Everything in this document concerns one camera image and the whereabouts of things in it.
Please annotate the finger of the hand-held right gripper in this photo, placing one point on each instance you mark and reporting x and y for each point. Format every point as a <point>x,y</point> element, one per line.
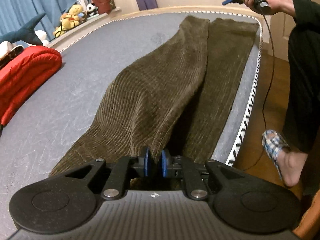
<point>228,1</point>

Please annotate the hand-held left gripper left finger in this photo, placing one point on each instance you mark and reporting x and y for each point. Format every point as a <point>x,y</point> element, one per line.
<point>146,163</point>

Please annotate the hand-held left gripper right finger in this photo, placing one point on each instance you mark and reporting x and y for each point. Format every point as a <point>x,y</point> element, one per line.
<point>165,163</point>

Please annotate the person's right forearm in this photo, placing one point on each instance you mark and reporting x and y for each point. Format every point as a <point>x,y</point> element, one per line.
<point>306,10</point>

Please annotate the purple folded cloth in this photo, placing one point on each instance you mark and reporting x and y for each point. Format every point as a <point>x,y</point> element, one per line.
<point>146,0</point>

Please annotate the person's leg in dark trousers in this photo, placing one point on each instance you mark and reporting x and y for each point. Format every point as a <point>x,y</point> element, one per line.
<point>302,80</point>

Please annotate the grey quilted mattress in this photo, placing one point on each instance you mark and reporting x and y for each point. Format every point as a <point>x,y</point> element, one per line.
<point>75,80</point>

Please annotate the plaid slipper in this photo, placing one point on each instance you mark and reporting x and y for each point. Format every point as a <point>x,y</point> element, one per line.
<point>273,142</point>

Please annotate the person's bare foot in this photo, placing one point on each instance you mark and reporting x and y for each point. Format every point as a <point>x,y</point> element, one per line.
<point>291,166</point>

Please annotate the panda plush toy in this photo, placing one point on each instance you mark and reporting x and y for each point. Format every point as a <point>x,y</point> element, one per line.
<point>92,8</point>

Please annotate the white window sill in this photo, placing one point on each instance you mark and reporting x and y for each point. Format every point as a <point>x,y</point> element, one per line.
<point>85,25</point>

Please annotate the folded red quilt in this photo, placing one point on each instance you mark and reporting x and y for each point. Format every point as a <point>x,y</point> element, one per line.
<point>27,75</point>

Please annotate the yellow smiling plush toy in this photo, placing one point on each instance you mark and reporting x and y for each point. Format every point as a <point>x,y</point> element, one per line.
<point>73,11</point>

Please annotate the yellow bear plush toy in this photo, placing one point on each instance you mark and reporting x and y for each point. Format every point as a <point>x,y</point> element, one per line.
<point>61,26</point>

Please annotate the white plush toy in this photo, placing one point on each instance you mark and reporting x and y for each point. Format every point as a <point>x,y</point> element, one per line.
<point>41,36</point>

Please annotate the folded white and navy bedding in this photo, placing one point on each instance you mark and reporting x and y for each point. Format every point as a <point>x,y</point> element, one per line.
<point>10,51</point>

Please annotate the blue shark plush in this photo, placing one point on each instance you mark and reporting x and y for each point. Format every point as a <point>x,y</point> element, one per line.
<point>25,32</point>

